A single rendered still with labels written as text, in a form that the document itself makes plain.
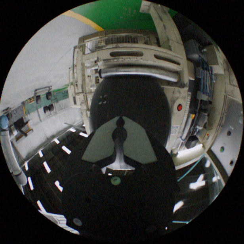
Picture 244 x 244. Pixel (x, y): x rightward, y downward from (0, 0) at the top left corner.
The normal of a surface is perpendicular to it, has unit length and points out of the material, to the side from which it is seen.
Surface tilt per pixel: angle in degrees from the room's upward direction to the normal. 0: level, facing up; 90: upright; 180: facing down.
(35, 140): 90
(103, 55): 90
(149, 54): 90
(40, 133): 90
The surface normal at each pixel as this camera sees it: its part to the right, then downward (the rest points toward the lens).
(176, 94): -0.04, 0.43
